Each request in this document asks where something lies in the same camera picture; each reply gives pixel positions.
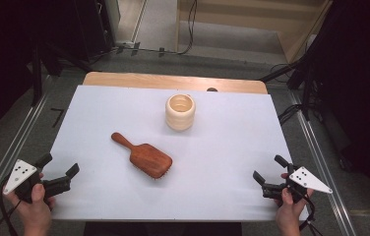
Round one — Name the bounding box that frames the person's right hand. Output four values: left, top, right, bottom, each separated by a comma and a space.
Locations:
275, 188, 314, 230

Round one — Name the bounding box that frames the black metal stand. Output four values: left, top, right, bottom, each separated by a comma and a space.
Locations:
31, 40, 44, 107

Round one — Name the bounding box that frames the white power strip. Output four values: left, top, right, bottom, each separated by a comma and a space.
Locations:
115, 39, 136, 49

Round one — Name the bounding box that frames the black hanging cable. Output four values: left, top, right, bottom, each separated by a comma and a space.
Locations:
176, 0, 199, 56

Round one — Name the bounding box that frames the white table board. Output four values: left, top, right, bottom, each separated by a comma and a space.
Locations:
42, 85, 309, 222

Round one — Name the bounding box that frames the black floor cable bundle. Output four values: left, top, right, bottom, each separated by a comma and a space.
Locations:
277, 103, 303, 127
259, 61, 305, 84

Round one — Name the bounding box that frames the person's dark clothing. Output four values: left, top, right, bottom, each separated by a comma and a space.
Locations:
83, 221, 243, 236

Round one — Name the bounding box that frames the light wooden shelf unit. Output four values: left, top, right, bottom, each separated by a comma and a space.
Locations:
175, 0, 335, 65

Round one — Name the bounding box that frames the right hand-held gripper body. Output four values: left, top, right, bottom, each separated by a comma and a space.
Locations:
261, 163, 334, 204

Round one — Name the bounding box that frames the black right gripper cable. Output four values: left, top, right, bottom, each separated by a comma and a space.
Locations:
298, 191, 324, 236

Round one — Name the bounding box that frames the light wooden table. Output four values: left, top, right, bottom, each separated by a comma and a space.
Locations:
83, 71, 269, 95

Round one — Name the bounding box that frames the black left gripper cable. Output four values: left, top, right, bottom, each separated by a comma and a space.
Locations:
0, 178, 23, 236

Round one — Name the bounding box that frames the metal floor rail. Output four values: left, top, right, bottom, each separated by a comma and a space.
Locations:
0, 76, 52, 229
288, 90, 358, 236

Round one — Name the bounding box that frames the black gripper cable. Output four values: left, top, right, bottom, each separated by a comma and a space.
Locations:
0, 178, 23, 236
298, 191, 324, 236

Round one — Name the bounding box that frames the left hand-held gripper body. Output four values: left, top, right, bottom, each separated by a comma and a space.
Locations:
3, 159, 73, 204

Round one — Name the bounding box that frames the cream ribbed cup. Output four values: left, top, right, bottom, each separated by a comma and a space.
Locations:
164, 93, 197, 132

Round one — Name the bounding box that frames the brown wooden hairbrush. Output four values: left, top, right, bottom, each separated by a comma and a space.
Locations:
110, 132, 174, 180

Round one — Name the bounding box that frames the black cabinet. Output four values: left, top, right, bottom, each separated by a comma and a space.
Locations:
74, 0, 116, 63

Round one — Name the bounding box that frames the person's left hand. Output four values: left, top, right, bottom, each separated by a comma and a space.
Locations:
11, 183, 56, 230

